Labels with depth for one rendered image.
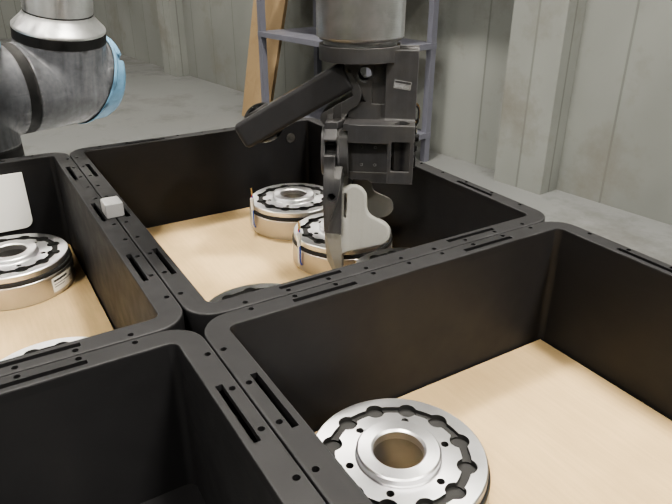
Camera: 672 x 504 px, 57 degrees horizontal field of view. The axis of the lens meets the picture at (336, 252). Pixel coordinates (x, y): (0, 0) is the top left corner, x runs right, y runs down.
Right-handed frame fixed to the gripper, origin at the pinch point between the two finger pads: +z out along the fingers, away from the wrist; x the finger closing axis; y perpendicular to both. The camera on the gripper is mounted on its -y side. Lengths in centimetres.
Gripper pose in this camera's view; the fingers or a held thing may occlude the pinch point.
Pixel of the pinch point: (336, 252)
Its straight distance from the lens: 62.0
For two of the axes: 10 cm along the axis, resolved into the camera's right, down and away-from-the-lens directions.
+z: 0.0, 9.0, 4.3
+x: 1.2, -4.3, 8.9
